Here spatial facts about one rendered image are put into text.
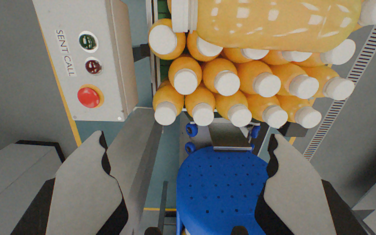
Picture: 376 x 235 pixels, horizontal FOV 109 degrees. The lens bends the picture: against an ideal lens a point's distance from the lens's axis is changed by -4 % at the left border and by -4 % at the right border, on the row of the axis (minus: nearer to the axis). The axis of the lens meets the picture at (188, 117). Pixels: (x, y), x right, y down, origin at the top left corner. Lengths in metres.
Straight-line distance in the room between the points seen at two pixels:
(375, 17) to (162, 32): 0.32
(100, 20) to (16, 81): 1.87
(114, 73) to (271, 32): 0.22
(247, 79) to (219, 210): 0.27
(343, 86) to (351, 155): 2.58
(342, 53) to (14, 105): 2.35
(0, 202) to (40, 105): 0.86
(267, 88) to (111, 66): 0.26
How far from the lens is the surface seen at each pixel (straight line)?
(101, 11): 0.27
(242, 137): 0.44
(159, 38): 0.24
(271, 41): 0.21
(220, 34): 0.19
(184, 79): 0.24
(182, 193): 0.37
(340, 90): 0.38
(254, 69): 0.31
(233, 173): 0.43
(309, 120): 0.37
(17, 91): 2.14
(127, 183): 0.81
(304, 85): 0.32
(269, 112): 0.32
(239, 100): 0.31
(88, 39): 0.26
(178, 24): 0.19
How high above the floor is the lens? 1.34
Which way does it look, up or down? 62 degrees down
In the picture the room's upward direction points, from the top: 177 degrees clockwise
